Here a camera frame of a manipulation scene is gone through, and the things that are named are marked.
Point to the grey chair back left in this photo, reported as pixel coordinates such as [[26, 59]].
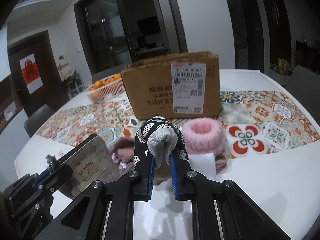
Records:
[[109, 72]]

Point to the white fruit basket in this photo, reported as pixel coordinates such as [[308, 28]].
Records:
[[105, 89]]

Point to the red fu door poster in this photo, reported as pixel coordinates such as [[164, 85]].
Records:
[[31, 74]]

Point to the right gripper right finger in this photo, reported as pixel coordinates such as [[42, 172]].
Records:
[[220, 210]]

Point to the grey chair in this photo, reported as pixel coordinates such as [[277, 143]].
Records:
[[33, 124], [109, 72], [304, 86]]

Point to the grey chair left side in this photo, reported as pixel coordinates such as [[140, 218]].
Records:
[[33, 124]]

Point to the white low cabinet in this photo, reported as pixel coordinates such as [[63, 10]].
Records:
[[282, 79]]

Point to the dark wooden door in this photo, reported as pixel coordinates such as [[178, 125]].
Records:
[[53, 92]]

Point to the grey chair right side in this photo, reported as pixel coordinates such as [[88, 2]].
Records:
[[304, 86]]

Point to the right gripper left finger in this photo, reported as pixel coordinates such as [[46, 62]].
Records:
[[105, 211]]

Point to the oranges in basket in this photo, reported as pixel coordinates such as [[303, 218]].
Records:
[[102, 87]]

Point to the brown cardboard box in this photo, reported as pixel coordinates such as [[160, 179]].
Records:
[[184, 85]]

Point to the pink fluffy scrunchie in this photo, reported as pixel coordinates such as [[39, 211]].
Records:
[[204, 135]]

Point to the white shoe rack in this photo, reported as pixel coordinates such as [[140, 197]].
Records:
[[73, 84]]

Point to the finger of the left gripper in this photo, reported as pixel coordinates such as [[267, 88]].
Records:
[[61, 171], [40, 178]]

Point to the black sliding glass door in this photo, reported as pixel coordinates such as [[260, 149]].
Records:
[[117, 33]]

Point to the pink fuzzy fabric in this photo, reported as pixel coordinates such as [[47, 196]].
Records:
[[221, 161]]

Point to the white wall intercom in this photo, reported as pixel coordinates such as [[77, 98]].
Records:
[[63, 60]]

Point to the dusty pink knit item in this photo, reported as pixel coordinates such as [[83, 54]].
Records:
[[122, 150]]

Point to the white cloth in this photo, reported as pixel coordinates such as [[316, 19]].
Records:
[[204, 163]]

